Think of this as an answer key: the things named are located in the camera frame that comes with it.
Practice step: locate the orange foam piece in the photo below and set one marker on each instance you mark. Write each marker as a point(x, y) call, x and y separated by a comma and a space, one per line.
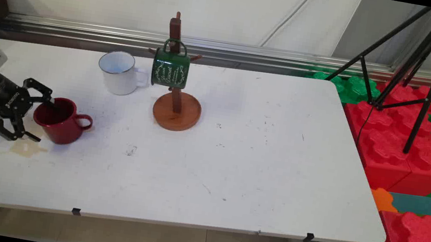
point(383, 199)

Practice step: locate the aluminium wall rail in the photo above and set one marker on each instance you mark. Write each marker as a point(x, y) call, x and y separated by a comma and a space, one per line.
point(125, 37)

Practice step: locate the green printed enamel mug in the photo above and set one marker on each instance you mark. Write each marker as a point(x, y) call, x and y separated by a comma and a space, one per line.
point(170, 72)

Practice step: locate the black table edge clip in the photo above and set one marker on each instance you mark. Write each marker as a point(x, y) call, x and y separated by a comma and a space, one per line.
point(76, 211)
point(309, 237)

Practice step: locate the black camera tripod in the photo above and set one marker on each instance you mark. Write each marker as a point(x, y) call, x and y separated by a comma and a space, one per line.
point(423, 113)

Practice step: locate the teal floor mat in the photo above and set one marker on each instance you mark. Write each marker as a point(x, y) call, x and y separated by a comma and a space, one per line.
point(421, 204)

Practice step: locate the wooden mug tree stand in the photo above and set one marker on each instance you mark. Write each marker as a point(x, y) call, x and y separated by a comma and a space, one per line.
point(175, 115)

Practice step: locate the white enamel mug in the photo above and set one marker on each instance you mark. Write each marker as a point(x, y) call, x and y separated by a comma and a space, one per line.
point(119, 77)

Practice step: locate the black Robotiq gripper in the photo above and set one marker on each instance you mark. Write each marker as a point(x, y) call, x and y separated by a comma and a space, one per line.
point(5, 100)

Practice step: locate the red ceramic mug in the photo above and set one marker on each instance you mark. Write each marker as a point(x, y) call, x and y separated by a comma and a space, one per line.
point(61, 125)

